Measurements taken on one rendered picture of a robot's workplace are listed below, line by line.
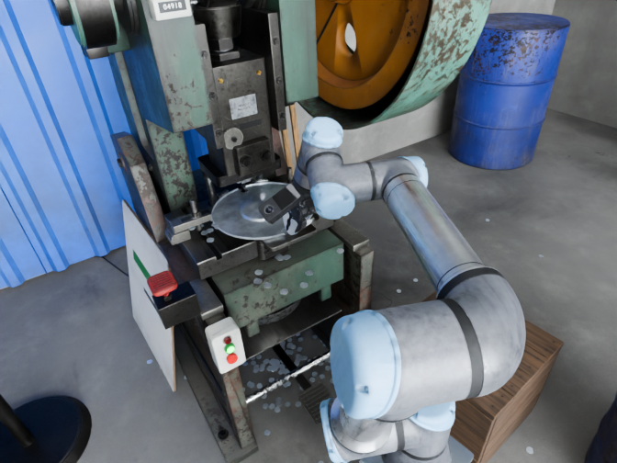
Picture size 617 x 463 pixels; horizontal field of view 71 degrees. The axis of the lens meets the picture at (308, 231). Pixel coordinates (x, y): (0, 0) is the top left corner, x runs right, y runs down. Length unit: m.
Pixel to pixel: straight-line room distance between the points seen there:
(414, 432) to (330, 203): 0.46
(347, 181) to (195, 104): 0.42
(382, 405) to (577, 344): 1.65
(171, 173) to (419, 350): 1.07
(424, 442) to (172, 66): 0.91
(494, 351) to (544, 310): 1.67
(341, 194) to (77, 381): 1.51
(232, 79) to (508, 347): 0.85
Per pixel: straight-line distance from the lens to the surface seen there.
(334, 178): 0.78
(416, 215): 0.70
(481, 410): 1.34
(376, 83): 1.20
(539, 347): 1.52
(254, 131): 1.17
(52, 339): 2.25
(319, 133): 0.82
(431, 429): 0.91
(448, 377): 0.50
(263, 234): 1.12
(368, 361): 0.47
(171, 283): 1.06
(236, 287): 1.18
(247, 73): 1.12
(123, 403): 1.87
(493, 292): 0.56
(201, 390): 1.76
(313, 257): 1.25
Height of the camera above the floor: 1.43
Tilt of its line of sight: 36 degrees down
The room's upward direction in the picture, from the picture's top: 3 degrees counter-clockwise
